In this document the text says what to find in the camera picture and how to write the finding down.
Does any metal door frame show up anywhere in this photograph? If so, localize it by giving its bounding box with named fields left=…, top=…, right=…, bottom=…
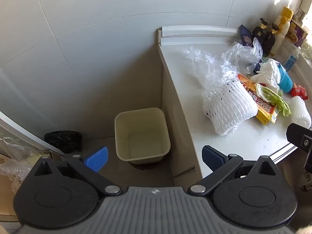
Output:
left=0, top=111, right=65, bottom=156

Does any clear plastic bags pile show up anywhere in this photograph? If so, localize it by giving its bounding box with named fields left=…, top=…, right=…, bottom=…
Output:
left=0, top=136, right=53, bottom=193

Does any dark blue snack packet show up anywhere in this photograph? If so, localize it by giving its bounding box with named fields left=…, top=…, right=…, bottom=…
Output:
left=238, top=24, right=253, bottom=47

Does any clear plastic bag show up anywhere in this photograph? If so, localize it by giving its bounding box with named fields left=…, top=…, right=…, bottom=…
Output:
left=183, top=46, right=238, bottom=88
left=221, top=37, right=264, bottom=75

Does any green cabbage leaf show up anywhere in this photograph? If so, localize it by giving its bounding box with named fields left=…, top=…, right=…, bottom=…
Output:
left=273, top=95, right=292, bottom=117
left=256, top=83, right=283, bottom=101

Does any clear spray bottle blue label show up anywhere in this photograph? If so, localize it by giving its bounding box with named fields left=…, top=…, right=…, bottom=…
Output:
left=284, top=46, right=301, bottom=72

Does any glass jar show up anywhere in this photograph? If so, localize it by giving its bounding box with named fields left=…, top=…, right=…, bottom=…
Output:
left=301, top=39, right=312, bottom=59

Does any black plastic bag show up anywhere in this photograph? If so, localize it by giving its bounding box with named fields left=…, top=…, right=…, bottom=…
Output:
left=44, top=131, right=83, bottom=154

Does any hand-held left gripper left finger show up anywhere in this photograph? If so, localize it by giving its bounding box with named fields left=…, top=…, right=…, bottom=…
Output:
left=29, top=146, right=123, bottom=197

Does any red snack packet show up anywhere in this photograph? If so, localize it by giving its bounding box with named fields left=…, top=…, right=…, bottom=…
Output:
left=290, top=82, right=308, bottom=100

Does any large white foam net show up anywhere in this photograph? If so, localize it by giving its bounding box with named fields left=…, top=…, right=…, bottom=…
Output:
left=202, top=80, right=259, bottom=137

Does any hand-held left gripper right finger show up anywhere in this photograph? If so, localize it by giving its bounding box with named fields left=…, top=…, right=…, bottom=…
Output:
left=187, top=145, right=281, bottom=197

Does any black bottle gold collar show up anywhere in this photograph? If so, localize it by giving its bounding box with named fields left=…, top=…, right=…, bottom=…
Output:
left=264, top=23, right=279, bottom=56
left=252, top=18, right=269, bottom=44

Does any white bottle gold cap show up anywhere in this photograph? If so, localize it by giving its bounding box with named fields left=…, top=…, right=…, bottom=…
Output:
left=269, top=6, right=294, bottom=56

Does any cream plastic trash bin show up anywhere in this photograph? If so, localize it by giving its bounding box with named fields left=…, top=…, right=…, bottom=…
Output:
left=114, top=107, right=171, bottom=165

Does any white backsplash trim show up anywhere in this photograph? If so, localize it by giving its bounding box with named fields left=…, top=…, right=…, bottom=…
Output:
left=157, top=26, right=242, bottom=47

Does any yellow and red box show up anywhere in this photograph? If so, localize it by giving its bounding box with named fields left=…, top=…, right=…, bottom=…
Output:
left=236, top=73, right=281, bottom=126

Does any beige counter cabinet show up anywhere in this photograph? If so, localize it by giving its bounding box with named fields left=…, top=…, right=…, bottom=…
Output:
left=156, top=46, right=203, bottom=179

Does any purple instant noodle cup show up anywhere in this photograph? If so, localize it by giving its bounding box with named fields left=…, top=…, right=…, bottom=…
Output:
left=285, top=19, right=309, bottom=47

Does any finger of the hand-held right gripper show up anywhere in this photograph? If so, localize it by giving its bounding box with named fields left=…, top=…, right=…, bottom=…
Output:
left=286, top=123, right=312, bottom=173

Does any crumpled white tissue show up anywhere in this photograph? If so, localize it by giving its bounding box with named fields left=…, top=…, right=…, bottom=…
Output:
left=250, top=58, right=282, bottom=92

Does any small white foam net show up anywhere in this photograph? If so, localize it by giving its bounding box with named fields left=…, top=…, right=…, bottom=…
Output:
left=290, top=96, right=312, bottom=129

